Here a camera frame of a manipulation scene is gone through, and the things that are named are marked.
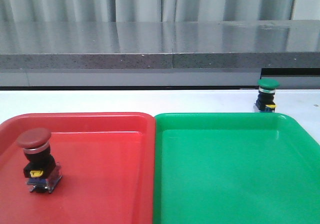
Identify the red plastic tray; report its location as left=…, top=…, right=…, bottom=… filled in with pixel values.
left=0, top=112, right=156, bottom=224

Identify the green plastic tray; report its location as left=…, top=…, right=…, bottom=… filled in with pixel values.
left=153, top=113, right=320, bottom=224

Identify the white pleated curtain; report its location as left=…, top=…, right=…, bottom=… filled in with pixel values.
left=0, top=0, right=295, bottom=22

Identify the grey stone counter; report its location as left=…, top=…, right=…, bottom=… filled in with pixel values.
left=0, top=20, right=320, bottom=90

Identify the red mushroom push button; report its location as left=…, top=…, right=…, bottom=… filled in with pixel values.
left=16, top=127, right=62, bottom=194

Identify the green mushroom push button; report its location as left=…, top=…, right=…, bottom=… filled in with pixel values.
left=253, top=78, right=280, bottom=113

